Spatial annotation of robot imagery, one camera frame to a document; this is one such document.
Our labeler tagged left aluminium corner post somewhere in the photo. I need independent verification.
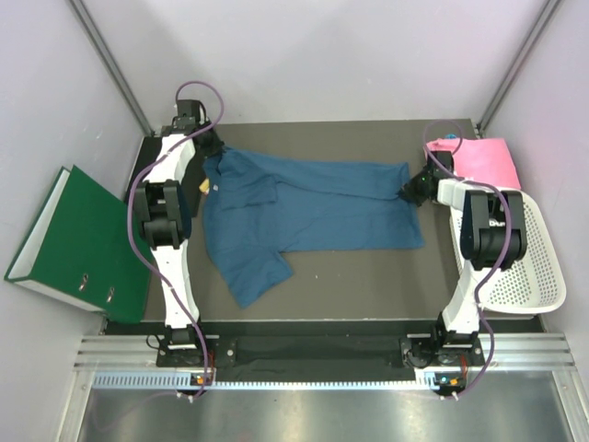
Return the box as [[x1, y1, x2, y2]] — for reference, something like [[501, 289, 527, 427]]
[[66, 0, 154, 135]]

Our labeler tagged white perforated plastic basket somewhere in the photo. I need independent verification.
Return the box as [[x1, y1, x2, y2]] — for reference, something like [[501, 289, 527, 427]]
[[437, 180, 566, 318]]

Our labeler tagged blue t shirt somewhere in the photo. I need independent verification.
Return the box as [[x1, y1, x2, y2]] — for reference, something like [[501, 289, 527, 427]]
[[202, 147, 424, 308]]

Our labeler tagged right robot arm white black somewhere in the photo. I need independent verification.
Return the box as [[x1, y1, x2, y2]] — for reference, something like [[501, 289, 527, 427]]
[[399, 149, 527, 368]]

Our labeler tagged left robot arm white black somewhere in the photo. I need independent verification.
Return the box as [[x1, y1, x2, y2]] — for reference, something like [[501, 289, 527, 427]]
[[129, 99, 223, 370]]

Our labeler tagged aluminium corner post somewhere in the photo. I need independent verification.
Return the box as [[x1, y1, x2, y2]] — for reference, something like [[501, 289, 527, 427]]
[[475, 0, 564, 136], [66, 0, 154, 135]]

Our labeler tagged right aluminium corner post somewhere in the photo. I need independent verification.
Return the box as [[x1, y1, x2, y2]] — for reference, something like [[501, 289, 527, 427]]
[[475, 0, 564, 136]]

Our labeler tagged pink folded t shirt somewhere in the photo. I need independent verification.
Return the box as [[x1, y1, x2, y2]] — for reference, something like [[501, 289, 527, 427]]
[[427, 138, 521, 190]]

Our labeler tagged grey slotted cable duct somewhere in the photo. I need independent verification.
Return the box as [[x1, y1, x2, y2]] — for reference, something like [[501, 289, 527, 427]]
[[93, 371, 440, 391]]

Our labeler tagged green ring binder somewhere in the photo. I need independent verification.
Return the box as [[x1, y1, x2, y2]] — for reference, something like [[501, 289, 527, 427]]
[[4, 167, 150, 324]]

